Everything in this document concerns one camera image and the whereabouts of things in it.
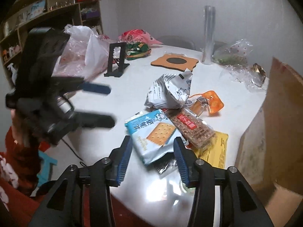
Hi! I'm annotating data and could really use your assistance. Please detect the pink snack bag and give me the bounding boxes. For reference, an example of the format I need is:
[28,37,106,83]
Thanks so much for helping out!
[118,29,162,46]

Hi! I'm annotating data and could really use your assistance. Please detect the blue cracker snack pack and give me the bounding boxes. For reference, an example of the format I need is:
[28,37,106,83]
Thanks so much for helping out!
[125,109,188,166]

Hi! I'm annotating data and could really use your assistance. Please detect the gold foil wrapper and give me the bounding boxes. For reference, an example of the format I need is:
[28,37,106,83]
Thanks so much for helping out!
[251,63,266,88]

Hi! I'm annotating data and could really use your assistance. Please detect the orange toast-shaped coaster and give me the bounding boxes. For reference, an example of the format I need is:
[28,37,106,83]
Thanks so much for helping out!
[151,54,199,72]

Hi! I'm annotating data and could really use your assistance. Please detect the silver foil snack pack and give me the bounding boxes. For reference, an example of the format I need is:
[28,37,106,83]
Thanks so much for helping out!
[154,158,178,178]

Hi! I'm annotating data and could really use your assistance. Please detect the orange chicken snack pouch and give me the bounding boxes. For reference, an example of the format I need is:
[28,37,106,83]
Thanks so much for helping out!
[186,90,224,116]

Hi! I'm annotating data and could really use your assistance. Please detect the wooden shelf unit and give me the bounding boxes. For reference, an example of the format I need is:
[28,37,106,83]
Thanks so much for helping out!
[1,0,103,87]

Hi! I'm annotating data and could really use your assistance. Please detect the green candy bag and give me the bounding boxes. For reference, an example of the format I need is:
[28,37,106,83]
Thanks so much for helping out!
[125,42,152,61]

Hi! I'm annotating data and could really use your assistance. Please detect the brown cereal bar pack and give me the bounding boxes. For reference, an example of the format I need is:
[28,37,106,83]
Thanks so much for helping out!
[165,108,215,151]

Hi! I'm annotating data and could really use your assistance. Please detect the clear dotted cellophane bag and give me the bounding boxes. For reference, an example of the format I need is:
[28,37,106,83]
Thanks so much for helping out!
[212,39,253,66]

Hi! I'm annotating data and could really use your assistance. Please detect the yellow snack pack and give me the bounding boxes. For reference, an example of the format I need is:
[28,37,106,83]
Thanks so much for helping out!
[192,132,229,169]

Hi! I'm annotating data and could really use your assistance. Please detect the clear plastic film roll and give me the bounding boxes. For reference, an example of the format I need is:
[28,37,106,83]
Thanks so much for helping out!
[202,6,216,65]

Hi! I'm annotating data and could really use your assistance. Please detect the crumpled clear plastic wrap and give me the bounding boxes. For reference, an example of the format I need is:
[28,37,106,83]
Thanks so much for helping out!
[220,65,262,92]

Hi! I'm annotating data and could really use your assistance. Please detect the white plastic shopping bag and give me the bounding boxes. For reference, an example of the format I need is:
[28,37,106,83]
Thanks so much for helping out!
[52,24,113,80]

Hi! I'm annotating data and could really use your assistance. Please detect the white crumpled snack bag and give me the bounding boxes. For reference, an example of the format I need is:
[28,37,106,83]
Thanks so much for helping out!
[144,69,193,109]

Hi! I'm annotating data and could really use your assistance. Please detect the cardboard box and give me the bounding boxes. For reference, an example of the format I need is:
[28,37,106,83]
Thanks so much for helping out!
[235,58,302,226]

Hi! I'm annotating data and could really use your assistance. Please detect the black phone stand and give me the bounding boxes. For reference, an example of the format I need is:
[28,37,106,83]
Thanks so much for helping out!
[104,42,129,77]

